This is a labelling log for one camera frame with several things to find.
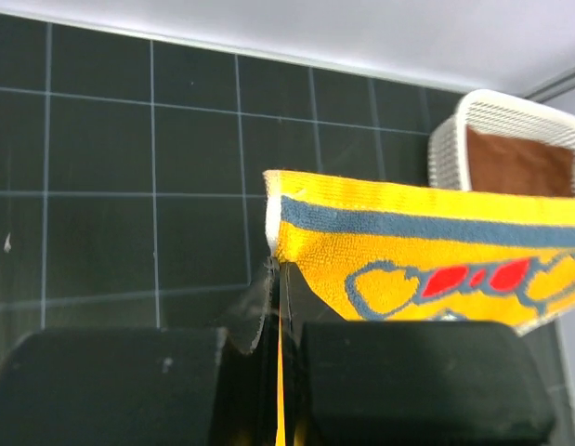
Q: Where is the black grid mat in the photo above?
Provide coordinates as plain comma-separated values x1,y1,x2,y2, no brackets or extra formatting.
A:
0,14,575,445

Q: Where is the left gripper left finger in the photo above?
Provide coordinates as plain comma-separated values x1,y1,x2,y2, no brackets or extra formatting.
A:
0,258,279,445

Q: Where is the brown towel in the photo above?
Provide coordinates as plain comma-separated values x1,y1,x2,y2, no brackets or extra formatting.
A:
466,127,575,198

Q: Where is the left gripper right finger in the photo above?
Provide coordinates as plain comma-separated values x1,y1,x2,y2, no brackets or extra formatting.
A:
281,264,555,445

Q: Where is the white perforated basket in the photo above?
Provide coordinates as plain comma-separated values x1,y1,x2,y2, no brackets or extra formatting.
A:
427,89,575,192

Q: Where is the yellow and blue towel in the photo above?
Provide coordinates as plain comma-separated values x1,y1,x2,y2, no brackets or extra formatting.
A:
262,169,575,446

